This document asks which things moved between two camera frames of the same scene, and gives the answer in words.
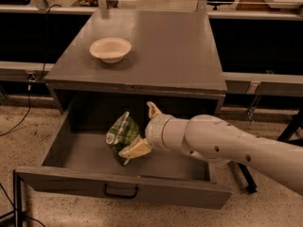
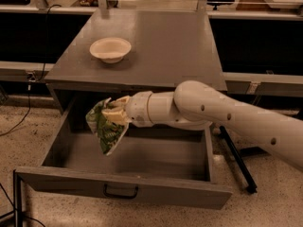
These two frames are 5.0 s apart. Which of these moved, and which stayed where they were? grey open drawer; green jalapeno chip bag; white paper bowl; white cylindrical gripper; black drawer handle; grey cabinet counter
Moved: green jalapeno chip bag; white cylindrical gripper
Stayed: grey open drawer; grey cabinet counter; black drawer handle; white paper bowl
